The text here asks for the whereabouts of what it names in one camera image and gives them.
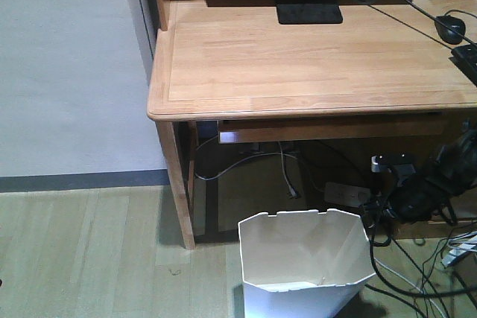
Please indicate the black monitor with stand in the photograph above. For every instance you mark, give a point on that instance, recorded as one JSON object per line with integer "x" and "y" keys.
{"x": 308, "y": 12}

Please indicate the black computer mouse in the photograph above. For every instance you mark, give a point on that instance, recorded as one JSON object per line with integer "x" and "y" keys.
{"x": 450, "y": 29}

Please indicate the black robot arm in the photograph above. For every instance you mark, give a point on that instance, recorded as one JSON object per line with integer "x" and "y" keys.
{"x": 454, "y": 165}

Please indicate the black keyboard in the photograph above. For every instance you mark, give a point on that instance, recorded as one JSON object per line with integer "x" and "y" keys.
{"x": 465, "y": 60}

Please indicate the white trash bin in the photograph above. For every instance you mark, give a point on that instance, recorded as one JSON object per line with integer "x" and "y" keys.
{"x": 302, "y": 263}

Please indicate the white power strip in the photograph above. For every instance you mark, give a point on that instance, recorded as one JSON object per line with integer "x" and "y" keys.
{"x": 346, "y": 195}

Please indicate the light wooden desk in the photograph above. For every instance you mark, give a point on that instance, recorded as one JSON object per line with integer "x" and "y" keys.
{"x": 382, "y": 73}

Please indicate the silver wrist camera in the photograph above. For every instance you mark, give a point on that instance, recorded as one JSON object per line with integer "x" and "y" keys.
{"x": 382, "y": 162}

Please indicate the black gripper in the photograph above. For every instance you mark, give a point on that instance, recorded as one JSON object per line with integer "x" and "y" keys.
{"x": 418, "y": 199}

